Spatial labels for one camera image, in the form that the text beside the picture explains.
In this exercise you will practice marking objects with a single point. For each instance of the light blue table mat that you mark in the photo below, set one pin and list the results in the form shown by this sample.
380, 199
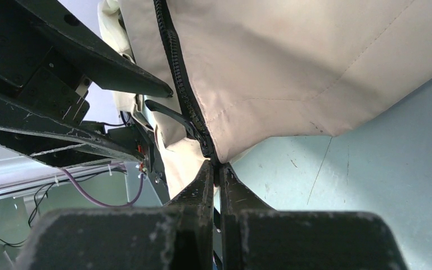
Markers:
383, 167

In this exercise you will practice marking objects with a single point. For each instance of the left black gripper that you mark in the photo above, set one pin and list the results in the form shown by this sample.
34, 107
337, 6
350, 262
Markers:
45, 51

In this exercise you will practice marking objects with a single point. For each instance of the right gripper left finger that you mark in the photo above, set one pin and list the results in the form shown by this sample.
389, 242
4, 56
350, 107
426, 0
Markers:
178, 235

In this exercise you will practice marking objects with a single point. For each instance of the beige zip jacket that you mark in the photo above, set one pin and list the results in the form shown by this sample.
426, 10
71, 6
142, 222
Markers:
244, 71

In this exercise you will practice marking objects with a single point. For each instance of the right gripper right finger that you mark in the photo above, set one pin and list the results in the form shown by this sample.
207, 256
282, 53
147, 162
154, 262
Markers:
257, 236

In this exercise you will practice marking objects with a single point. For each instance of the aluminium frame rail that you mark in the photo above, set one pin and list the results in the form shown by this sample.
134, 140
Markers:
29, 189

